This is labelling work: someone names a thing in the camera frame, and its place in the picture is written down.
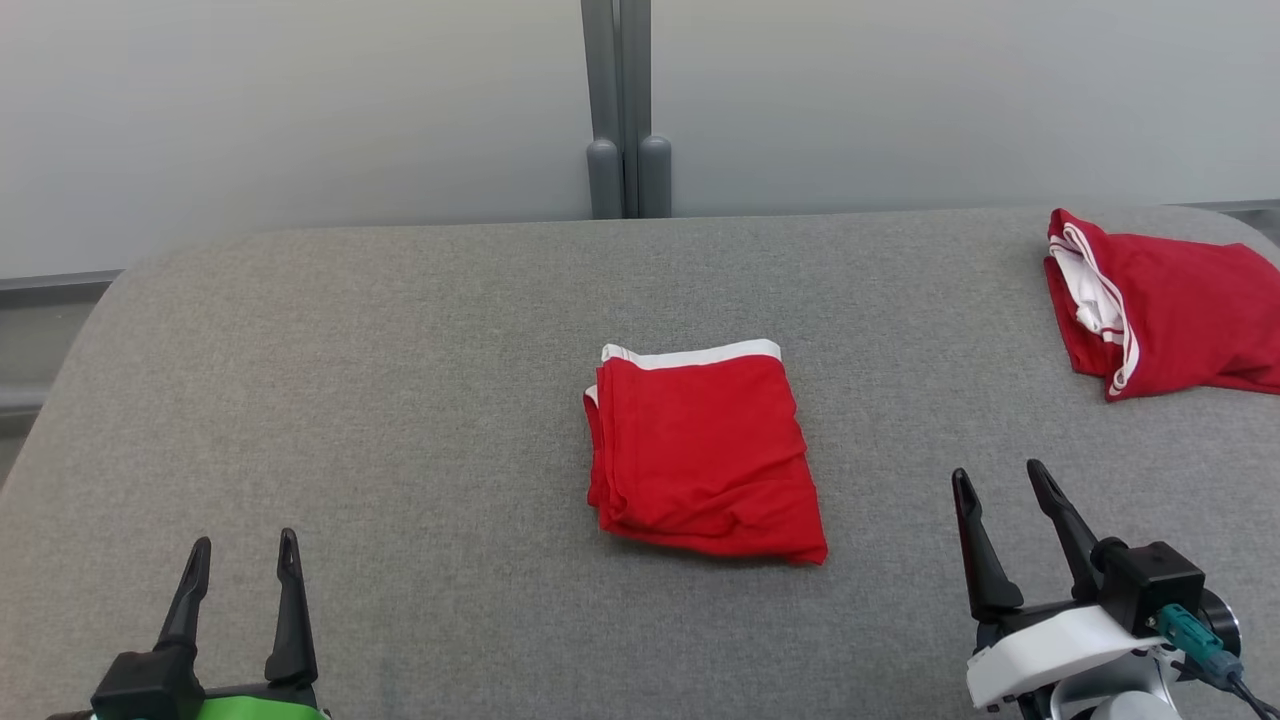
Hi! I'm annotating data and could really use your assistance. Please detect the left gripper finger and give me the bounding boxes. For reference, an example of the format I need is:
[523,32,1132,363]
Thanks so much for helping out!
[264,528,319,687]
[155,537,213,656]

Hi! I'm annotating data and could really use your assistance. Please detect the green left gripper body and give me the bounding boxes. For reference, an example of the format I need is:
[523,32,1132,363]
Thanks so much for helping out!
[190,683,331,720]

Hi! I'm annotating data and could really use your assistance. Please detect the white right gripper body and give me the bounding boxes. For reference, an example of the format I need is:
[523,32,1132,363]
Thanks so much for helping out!
[965,598,1169,713]

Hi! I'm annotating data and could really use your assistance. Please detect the red basketball jersey white sleeves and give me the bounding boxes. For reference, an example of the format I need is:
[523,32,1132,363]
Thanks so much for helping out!
[1043,207,1280,403]

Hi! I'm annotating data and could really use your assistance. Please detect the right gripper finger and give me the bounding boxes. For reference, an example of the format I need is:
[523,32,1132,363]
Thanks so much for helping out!
[951,468,1025,621]
[1026,459,1106,601]

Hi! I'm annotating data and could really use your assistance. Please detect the teal right cable connector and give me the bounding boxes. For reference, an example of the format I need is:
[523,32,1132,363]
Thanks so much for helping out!
[1155,603,1244,686]

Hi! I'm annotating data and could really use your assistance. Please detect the red shorts white trim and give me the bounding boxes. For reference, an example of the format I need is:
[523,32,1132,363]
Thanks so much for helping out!
[583,339,829,567]

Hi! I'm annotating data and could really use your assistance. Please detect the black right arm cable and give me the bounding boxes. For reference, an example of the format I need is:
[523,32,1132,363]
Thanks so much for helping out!
[1225,670,1280,720]

